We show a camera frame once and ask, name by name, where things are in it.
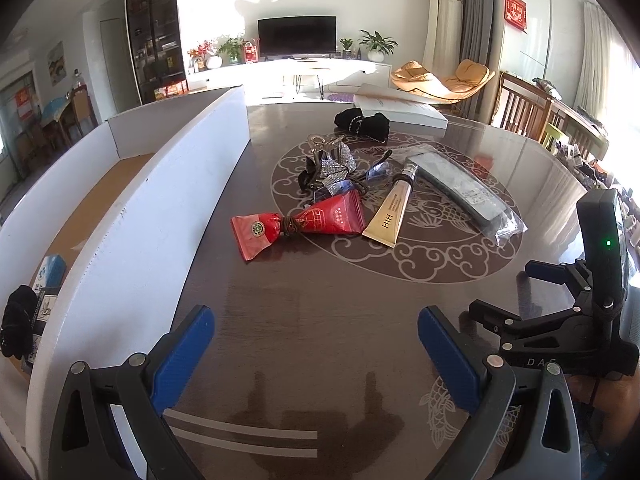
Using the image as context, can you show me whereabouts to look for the red flower bouquet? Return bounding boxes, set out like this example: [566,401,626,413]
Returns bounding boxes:
[188,40,216,72]

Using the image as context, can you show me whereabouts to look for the person's right hand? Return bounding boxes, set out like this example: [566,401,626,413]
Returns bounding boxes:
[567,373,639,417]

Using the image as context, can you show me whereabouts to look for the wooden dining chair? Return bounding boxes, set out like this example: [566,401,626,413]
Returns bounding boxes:
[490,72,552,142]

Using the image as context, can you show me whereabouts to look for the large white storage box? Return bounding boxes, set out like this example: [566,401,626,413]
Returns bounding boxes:
[1,87,250,479]

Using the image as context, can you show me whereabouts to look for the grey curtain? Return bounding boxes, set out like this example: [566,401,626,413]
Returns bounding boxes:
[460,0,499,72]

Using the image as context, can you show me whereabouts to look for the dark glass display cabinet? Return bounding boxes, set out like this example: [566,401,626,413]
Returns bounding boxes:
[125,0,188,104]

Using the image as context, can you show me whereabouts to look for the red snack packet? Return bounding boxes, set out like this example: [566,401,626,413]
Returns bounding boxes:
[231,190,364,261]

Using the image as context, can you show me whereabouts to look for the gold cosmetic tube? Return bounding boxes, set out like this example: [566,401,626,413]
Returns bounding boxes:
[362,162,418,248]

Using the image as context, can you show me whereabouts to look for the red wall hanging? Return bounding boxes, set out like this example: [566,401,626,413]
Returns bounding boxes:
[503,0,527,32]

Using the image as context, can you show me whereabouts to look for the framed wall painting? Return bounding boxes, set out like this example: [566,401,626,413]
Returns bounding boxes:
[47,41,66,87]

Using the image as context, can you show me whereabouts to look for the rhinestone bow hair clip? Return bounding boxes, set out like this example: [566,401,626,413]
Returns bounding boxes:
[297,134,357,195]

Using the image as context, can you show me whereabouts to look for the white tv console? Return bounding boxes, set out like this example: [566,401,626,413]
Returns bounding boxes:
[186,58,392,92]

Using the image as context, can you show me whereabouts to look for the white open gift box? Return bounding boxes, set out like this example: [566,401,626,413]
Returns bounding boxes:
[354,84,448,129]

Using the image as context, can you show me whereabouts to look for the potted green plant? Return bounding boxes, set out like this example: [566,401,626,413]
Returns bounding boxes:
[359,29,398,63]

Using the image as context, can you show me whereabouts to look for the black television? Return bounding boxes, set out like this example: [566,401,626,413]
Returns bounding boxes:
[258,15,337,58]

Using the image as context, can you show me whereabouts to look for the clear safety glasses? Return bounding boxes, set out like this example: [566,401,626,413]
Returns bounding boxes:
[308,150,393,204]

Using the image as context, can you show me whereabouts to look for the grey item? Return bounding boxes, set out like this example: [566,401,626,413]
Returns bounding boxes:
[393,144,527,247]

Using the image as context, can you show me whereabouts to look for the orange lounge chair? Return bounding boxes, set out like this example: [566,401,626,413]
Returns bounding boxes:
[390,58,495,104]

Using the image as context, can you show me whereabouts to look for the small black velvet scrunchie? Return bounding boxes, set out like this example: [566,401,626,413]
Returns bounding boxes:
[334,107,390,143]

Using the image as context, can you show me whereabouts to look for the green plant beside flowers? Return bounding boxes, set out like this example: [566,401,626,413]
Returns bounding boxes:
[218,37,244,65]

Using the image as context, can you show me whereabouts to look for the small potted plant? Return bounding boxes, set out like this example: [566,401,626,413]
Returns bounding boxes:
[340,37,354,60]

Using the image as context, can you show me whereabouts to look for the black printed cardboard box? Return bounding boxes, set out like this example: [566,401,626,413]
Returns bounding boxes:
[22,255,66,375]

